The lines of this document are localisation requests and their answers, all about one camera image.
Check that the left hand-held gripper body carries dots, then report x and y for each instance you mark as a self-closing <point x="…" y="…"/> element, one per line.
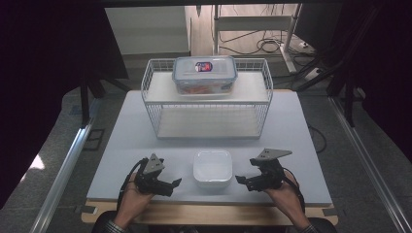
<point x="150" y="181"/>

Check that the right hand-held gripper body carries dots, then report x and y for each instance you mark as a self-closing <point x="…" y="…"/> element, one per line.
<point x="270" y="178"/>

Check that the clear plastic food container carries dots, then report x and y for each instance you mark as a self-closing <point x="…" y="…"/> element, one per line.
<point x="204" y="75"/>

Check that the person's right hand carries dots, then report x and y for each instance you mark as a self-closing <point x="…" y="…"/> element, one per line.
<point x="288" y="200"/>

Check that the person's left hand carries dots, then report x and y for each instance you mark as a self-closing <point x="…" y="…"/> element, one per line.
<point x="131" y="205"/>

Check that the black metal stand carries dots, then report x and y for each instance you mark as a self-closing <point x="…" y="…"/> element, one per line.
<point x="85" y="100"/>
<point x="348" y="97"/>

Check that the white power strip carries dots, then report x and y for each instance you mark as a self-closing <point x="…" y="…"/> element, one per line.
<point x="313" y="74"/>

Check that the white cabinet panel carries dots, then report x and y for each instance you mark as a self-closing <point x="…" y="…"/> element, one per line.
<point x="147" y="30"/>

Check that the dark curtain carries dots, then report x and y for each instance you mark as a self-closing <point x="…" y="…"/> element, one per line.
<point x="388" y="64"/>
<point x="39" y="81"/>

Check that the aluminium rail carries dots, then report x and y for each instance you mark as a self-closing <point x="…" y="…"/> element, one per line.
<point x="63" y="171"/>
<point x="369" y="165"/>

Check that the white metal desk frame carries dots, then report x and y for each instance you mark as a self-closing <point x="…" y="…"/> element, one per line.
<point x="252" y="24"/>

